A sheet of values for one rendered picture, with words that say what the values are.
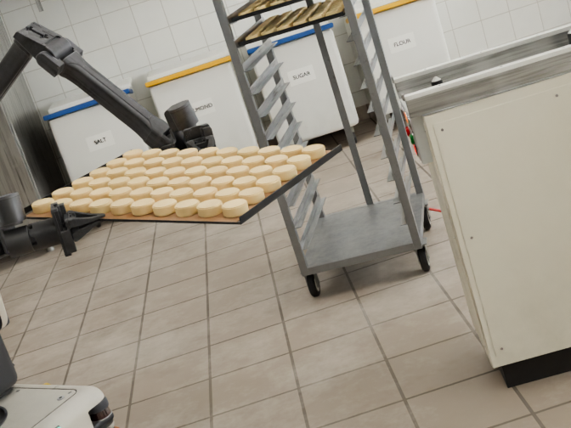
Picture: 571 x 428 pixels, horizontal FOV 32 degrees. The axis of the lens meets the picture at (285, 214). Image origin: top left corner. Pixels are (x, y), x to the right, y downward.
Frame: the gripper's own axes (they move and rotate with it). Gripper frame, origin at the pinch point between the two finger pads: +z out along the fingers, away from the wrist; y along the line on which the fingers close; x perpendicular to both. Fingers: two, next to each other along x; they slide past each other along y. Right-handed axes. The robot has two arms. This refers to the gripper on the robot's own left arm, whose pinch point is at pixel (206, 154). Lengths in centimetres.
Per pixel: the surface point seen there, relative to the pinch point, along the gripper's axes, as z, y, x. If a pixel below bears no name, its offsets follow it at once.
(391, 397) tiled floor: -32, 97, -38
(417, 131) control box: -19, 15, -58
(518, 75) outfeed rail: -10, 5, -84
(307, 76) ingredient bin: -358, 62, -107
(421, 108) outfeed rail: -16, 8, -59
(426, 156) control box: -19, 22, -59
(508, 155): -9, 25, -78
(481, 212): -11, 39, -68
